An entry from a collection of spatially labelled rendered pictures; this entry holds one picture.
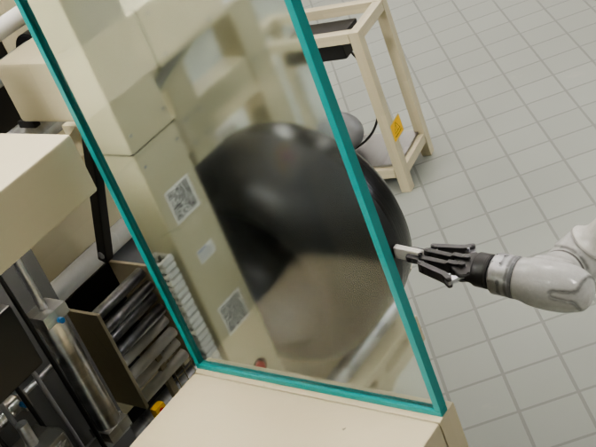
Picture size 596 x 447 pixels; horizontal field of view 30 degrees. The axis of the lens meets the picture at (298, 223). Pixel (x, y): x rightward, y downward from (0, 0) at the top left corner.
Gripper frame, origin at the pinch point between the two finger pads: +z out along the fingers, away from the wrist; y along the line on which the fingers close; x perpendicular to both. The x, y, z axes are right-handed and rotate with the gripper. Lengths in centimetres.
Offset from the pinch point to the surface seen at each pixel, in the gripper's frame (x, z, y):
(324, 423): -15, -20, 61
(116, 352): 15, 61, 39
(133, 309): 12, 64, 28
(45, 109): -43, 70, 25
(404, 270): 7.8, 4.0, -2.7
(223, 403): -12, 3, 62
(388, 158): 122, 133, -186
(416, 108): 109, 129, -209
